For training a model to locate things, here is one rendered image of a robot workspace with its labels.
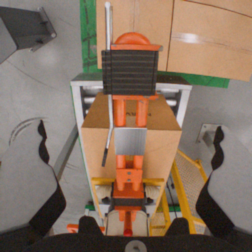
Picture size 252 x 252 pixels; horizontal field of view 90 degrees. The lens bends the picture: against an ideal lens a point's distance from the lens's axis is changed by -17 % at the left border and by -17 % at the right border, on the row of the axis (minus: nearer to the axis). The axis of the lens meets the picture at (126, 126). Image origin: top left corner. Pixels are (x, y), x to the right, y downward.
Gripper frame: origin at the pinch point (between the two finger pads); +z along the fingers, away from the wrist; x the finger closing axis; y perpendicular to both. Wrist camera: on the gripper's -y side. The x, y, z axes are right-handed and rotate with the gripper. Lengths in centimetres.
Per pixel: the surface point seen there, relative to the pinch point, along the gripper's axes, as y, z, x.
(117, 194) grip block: 30.5, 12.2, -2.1
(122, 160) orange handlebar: 18.8, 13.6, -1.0
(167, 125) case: 26, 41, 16
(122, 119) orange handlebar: 8.2, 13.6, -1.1
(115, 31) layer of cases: -8, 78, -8
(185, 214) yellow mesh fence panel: 95, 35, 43
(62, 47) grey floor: 2, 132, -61
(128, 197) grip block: 30.9, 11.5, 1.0
